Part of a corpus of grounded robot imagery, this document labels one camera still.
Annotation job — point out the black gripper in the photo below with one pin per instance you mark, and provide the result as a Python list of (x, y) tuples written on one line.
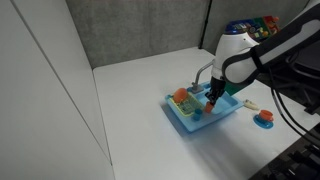
[(217, 86)]

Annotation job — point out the orange plastic cup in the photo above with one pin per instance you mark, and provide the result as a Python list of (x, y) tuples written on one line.
[(209, 107)]

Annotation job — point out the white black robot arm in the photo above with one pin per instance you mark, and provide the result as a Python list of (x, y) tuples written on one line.
[(240, 50)]

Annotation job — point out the blue plastic cup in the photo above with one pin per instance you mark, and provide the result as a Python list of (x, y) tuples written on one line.
[(197, 115)]

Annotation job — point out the light blue toy sink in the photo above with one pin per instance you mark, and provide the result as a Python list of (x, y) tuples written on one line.
[(203, 123)]

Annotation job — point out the yellow green dish rack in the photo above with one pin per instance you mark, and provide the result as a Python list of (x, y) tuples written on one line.
[(187, 106)]

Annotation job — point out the grey toy faucet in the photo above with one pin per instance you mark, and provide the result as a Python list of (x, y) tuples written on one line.
[(199, 75)]

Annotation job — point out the orange toy plate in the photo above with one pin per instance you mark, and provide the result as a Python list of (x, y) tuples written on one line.
[(180, 95)]

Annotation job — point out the pale yellow food piece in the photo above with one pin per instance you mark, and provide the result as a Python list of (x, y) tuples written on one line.
[(250, 105)]

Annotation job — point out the blue saucer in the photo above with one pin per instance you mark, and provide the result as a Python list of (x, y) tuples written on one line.
[(263, 125)]

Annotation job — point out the black tripod pole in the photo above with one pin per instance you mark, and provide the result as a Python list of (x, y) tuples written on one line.
[(205, 23)]

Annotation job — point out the toy storage shelf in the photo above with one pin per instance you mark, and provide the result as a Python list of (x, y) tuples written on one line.
[(266, 25)]

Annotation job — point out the black equipment stand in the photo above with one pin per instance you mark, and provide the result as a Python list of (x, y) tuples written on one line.
[(293, 160)]

